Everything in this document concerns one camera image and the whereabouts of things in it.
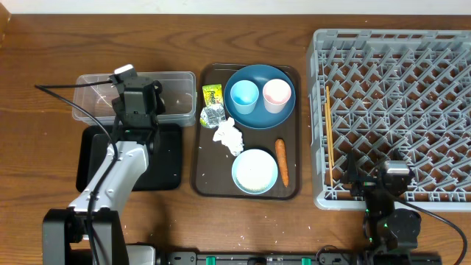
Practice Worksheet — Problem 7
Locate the yellow green snack wrapper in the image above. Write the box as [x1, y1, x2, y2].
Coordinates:
[199, 84, 226, 129]

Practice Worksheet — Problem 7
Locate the white tissue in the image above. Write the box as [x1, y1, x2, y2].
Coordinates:
[213, 117, 244, 157]

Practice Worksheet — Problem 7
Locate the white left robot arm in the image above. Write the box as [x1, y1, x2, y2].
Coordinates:
[42, 74, 164, 264]

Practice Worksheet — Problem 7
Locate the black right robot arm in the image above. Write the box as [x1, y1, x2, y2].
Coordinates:
[341, 153, 421, 264]

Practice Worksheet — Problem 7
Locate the grey dishwasher rack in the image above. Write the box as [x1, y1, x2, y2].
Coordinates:
[306, 29, 470, 212]

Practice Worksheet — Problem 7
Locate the clear plastic bin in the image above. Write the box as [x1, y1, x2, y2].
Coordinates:
[73, 71, 197, 127]

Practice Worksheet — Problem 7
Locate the wooden chopstick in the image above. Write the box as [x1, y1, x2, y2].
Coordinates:
[325, 85, 334, 169]
[325, 102, 334, 188]

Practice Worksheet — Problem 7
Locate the black tray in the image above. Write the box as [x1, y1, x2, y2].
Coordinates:
[76, 124, 183, 192]

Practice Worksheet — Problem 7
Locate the orange carrot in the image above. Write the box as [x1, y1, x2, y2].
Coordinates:
[275, 138, 289, 187]

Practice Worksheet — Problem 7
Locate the light blue bowl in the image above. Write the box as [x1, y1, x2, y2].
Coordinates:
[231, 149, 278, 195]

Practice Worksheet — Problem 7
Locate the light blue cup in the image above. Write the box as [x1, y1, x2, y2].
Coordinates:
[230, 80, 259, 115]

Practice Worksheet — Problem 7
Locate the dark blue plate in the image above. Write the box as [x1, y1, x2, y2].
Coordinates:
[224, 64, 297, 130]

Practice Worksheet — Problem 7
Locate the brown serving tray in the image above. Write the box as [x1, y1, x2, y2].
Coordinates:
[191, 63, 302, 200]

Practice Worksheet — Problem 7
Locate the pink cup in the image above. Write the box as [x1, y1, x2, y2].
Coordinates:
[262, 79, 291, 113]

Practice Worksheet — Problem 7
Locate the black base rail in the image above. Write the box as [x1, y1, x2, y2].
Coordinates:
[161, 251, 442, 265]

